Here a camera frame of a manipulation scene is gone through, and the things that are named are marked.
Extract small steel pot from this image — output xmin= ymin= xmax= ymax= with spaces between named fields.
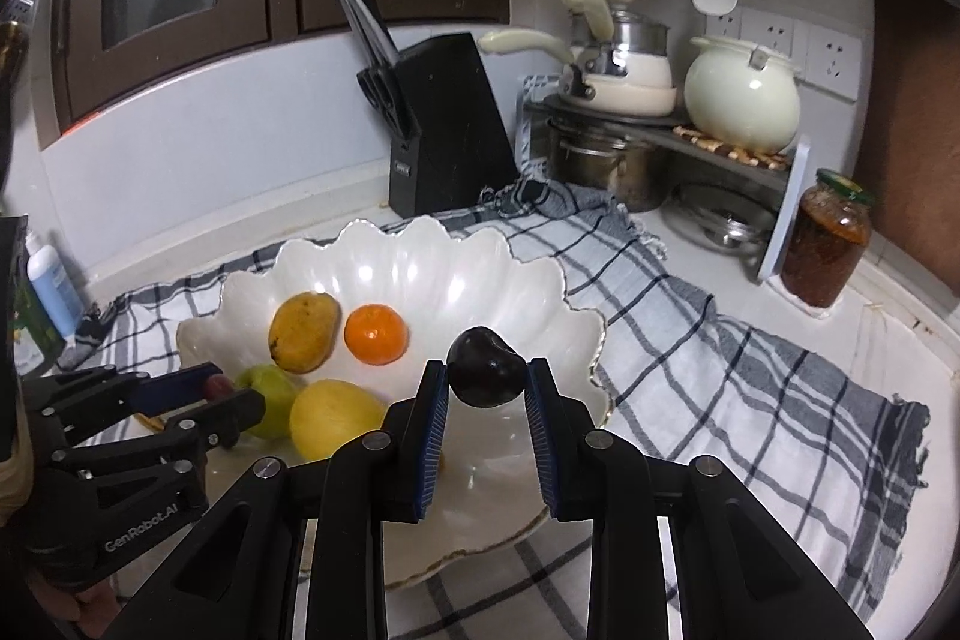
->
xmin=570 ymin=0 xmax=670 ymax=58

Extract large steel stockpot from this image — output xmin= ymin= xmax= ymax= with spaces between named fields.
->
xmin=546 ymin=115 xmax=672 ymax=214

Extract steel pot lid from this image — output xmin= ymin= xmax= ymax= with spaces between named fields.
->
xmin=664 ymin=181 xmax=781 ymax=251

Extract cream saucepan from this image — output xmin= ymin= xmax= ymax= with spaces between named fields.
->
xmin=559 ymin=0 xmax=676 ymax=90

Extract white wall outlet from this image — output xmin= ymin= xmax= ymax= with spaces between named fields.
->
xmin=741 ymin=6 xmax=797 ymax=62
xmin=806 ymin=21 xmax=860 ymax=103
xmin=705 ymin=10 xmax=745 ymax=41

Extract blue plastic bottle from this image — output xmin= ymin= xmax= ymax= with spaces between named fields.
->
xmin=26 ymin=231 xmax=87 ymax=341

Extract wooden bead trivet mat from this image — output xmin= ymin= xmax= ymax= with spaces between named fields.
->
xmin=671 ymin=122 xmax=794 ymax=170

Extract orange tangerine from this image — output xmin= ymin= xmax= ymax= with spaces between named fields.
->
xmin=343 ymin=302 xmax=410 ymax=365

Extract grey kitchen shelf rack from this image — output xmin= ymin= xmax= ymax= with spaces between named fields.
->
xmin=517 ymin=74 xmax=815 ymax=285

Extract cream frying pan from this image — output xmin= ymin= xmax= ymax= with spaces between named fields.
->
xmin=478 ymin=27 xmax=680 ymax=118

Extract steel-handled knife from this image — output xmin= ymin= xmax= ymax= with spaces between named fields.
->
xmin=341 ymin=0 xmax=398 ymax=65
xmin=332 ymin=0 xmax=385 ymax=67

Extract black and white checked cloth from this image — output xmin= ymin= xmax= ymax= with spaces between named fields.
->
xmin=71 ymin=175 xmax=931 ymax=640

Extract glass jar of chili sauce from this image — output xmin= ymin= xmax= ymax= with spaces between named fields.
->
xmin=780 ymin=167 xmax=875 ymax=310

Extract smooth yellow mango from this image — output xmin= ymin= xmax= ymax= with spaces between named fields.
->
xmin=289 ymin=380 xmax=387 ymax=461

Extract black kitchen scissors in block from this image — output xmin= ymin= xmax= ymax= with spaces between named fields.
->
xmin=356 ymin=66 xmax=419 ymax=142

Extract black knife block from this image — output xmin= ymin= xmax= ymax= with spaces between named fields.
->
xmin=388 ymin=31 xmax=520 ymax=219

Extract green apple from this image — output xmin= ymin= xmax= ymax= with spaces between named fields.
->
xmin=234 ymin=364 xmax=301 ymax=440

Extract dark grey pouch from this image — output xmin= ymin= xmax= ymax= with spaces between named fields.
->
xmin=58 ymin=302 xmax=121 ymax=371

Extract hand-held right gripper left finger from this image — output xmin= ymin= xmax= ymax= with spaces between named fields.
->
xmin=112 ymin=359 xmax=451 ymax=640

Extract green label bottle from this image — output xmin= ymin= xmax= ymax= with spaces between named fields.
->
xmin=9 ymin=276 xmax=67 ymax=378

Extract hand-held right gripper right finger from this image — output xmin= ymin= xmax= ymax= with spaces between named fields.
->
xmin=525 ymin=356 xmax=875 ymax=640

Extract person's left hand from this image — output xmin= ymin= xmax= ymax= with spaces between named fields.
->
xmin=34 ymin=576 xmax=125 ymax=640

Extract cream round casserole pot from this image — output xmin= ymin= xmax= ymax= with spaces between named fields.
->
xmin=682 ymin=35 xmax=803 ymax=155

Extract brown wooden cutting board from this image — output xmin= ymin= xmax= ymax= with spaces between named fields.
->
xmin=851 ymin=0 xmax=960 ymax=251

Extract white scalloped bowl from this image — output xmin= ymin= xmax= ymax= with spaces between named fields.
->
xmin=176 ymin=216 xmax=607 ymax=588

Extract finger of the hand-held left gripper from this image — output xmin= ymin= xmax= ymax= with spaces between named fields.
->
xmin=22 ymin=364 xmax=226 ymax=438
xmin=52 ymin=387 xmax=267 ymax=480

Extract speckled orange-yellow mango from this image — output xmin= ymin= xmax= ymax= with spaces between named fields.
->
xmin=268 ymin=291 xmax=343 ymax=375

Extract dark purple plum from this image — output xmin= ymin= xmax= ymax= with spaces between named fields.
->
xmin=448 ymin=326 xmax=528 ymax=408

